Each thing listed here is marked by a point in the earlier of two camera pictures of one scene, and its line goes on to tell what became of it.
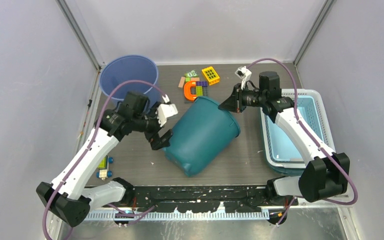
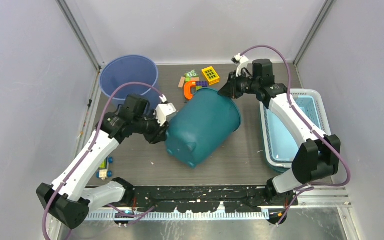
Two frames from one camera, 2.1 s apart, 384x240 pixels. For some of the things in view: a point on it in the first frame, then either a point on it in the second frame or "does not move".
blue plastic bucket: x=128 y=68 does not move
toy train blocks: x=104 y=172 does not move
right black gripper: x=235 y=103 -> x=229 y=89
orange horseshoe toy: x=187 y=90 does not move
